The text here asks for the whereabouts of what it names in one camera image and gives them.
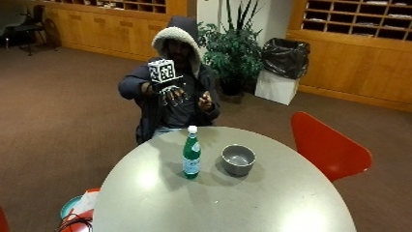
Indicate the wooden pigeonhole shelf cabinet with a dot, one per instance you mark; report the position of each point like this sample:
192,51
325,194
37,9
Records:
116,27
356,54

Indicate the white marker cube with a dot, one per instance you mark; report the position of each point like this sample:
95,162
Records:
161,71

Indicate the green glass bottle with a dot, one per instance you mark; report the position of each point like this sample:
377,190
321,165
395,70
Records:
191,154

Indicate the the person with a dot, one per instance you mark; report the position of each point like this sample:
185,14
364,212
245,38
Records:
171,80

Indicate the grey bowl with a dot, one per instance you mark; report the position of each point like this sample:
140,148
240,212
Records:
237,159

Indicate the potted green plant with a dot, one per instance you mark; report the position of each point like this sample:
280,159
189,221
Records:
233,51

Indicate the teal round stool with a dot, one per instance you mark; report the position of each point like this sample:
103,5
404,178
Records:
68,206

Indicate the red chair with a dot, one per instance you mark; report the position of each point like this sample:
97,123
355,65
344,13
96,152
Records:
3,220
328,148

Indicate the white bin with black bag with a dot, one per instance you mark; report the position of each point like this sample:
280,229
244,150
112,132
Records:
283,69

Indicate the red and white bag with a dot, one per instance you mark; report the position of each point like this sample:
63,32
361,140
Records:
83,206

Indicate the black chair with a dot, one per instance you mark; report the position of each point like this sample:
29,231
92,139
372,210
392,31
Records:
32,27

